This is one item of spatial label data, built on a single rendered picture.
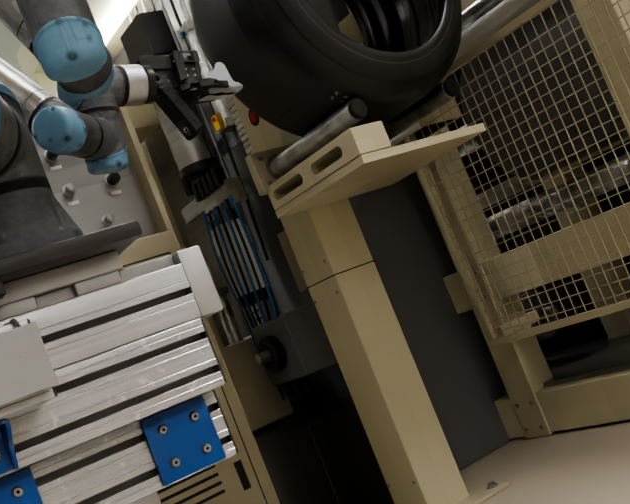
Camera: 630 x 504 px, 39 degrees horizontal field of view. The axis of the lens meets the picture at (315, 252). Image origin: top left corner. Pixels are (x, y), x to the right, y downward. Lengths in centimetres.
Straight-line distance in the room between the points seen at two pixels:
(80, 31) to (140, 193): 141
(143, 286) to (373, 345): 110
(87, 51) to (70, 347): 34
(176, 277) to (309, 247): 106
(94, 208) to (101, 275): 125
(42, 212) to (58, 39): 21
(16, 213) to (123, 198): 130
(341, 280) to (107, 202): 66
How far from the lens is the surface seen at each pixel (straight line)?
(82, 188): 239
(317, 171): 195
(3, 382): 95
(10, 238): 111
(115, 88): 168
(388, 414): 216
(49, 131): 152
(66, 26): 106
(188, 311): 115
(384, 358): 217
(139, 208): 242
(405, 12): 232
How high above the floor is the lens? 51
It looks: 5 degrees up
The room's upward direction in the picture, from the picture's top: 22 degrees counter-clockwise
